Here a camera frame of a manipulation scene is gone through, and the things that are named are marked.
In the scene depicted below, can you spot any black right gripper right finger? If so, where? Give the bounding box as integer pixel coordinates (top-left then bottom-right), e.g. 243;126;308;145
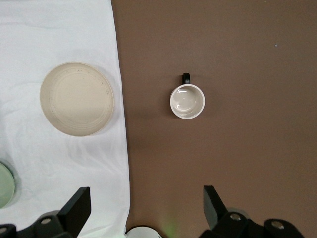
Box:
203;185;251;238

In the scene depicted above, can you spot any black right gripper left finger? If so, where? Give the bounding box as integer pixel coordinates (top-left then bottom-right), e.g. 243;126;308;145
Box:
29;187;92;238

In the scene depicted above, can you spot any white mug black handle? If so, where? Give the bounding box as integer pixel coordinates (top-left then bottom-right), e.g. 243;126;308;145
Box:
169;72;206;120

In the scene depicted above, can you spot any green plate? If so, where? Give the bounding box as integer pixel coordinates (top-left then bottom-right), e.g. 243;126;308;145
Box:
0;161;16;210

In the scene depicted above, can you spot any beige plate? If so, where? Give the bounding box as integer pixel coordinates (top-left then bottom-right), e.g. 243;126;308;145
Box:
39;61;115;137

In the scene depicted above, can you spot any white cloth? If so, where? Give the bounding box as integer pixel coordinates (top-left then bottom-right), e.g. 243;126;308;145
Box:
0;0;131;238

